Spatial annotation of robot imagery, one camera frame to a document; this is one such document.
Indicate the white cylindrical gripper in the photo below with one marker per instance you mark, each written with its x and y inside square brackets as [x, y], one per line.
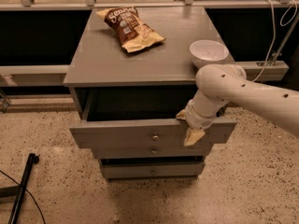
[199, 120]

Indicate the grey top drawer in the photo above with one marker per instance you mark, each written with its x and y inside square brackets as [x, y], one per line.
[140, 133]

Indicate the grey drawer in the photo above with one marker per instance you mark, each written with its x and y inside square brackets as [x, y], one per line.
[140, 133]
[152, 171]
[161, 150]

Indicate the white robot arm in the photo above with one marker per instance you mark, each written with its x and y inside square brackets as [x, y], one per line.
[220, 84]

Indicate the grey drawer cabinet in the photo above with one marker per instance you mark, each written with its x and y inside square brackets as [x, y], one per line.
[155, 83]

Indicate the grey bottom drawer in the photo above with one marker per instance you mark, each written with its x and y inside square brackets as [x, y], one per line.
[152, 171]

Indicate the grey middle drawer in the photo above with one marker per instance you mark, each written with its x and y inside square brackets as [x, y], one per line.
[161, 150]

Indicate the white bowl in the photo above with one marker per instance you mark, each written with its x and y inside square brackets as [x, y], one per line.
[208, 52]

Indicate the brown chip bag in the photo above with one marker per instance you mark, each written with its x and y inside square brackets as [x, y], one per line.
[132, 32]

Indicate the black stand leg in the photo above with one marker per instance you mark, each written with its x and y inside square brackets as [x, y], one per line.
[19, 189]

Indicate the metal railing frame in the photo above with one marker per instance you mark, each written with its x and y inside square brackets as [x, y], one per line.
[40, 37]

